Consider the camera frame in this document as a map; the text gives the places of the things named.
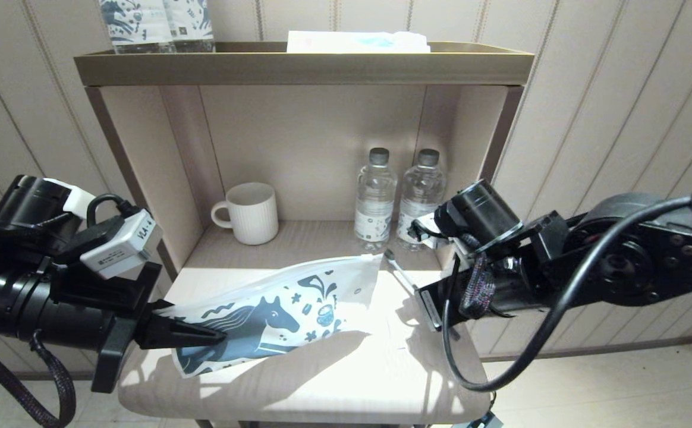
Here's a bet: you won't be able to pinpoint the grey white toothbrush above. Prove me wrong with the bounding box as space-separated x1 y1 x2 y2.
383 250 421 292

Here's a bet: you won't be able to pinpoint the small white sachet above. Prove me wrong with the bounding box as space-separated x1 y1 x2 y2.
385 321 410 353

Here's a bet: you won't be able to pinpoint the white blue horse print bag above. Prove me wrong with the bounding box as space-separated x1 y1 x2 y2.
156 254 384 378

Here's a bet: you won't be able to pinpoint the clear water bottle black cap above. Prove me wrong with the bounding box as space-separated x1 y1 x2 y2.
396 149 445 251
353 147 396 250

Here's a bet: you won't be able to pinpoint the white ribbed mug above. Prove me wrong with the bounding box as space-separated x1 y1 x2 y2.
211 182 279 246

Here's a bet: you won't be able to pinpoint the beige wooden shelf cabinet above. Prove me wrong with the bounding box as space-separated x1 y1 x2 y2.
74 42 534 428

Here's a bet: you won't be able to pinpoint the flat white blue packet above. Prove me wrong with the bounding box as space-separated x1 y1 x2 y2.
287 32 431 55

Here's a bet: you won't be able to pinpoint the patterned bags on top shelf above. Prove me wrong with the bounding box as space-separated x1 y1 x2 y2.
99 0 175 55

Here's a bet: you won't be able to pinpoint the braided right arm cable sleeve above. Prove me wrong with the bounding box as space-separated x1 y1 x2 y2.
458 248 497 320

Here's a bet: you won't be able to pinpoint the braided arm cable sleeve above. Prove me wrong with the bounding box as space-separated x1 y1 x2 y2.
458 248 497 320
0 332 77 428

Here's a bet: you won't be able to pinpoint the braided left arm cable sleeve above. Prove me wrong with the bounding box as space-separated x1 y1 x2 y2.
0 332 77 428

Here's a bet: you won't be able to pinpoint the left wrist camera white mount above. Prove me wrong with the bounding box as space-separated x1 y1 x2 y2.
55 178 163 280

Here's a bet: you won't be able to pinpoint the black right camera cable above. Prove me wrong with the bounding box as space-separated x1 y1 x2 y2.
441 181 692 394

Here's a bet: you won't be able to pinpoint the black camera cable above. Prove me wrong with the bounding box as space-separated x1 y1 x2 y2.
441 181 692 394
86 194 140 228

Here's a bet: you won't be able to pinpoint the black left camera cable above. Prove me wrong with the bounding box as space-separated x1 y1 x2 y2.
86 194 140 228

